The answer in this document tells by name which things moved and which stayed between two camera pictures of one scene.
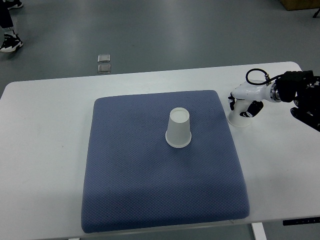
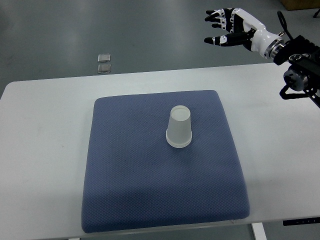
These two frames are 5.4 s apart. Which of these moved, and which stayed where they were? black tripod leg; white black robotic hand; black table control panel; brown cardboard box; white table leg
Moved: white black robotic hand
Stayed: brown cardboard box; white table leg; black tripod leg; black table control panel
